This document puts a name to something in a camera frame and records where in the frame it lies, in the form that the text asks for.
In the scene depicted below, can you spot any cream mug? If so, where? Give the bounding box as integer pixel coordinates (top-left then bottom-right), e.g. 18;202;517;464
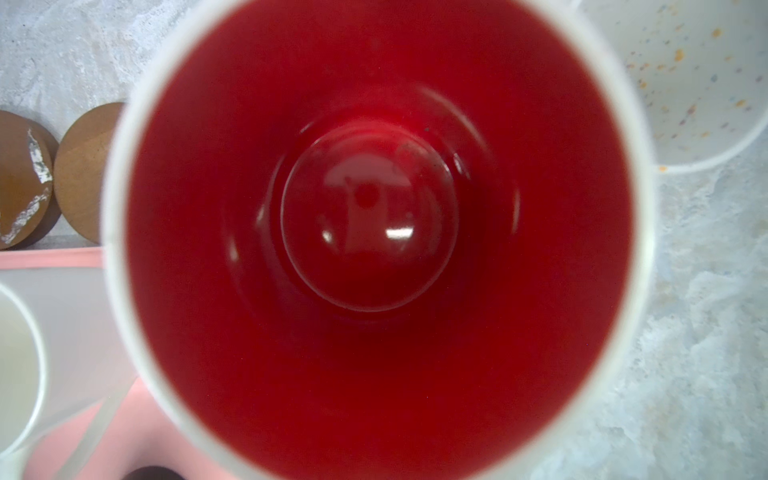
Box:
571;0;767;174
1;267;137;479

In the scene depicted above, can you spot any black mug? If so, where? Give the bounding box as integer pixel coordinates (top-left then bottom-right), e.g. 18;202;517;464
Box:
123;465;184;480

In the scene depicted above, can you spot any dark brown glossy coaster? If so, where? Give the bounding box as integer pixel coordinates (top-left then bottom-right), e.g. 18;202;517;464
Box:
1;111;61;250

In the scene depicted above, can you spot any pink tray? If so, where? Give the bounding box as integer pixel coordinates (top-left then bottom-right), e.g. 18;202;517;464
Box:
1;248;228;479

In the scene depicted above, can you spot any red interior white mug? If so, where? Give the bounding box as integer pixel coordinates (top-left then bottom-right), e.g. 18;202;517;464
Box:
101;1;656;479

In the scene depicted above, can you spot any brown cork round coaster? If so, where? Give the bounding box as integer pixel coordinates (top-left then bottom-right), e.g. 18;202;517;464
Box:
53;102;124;243

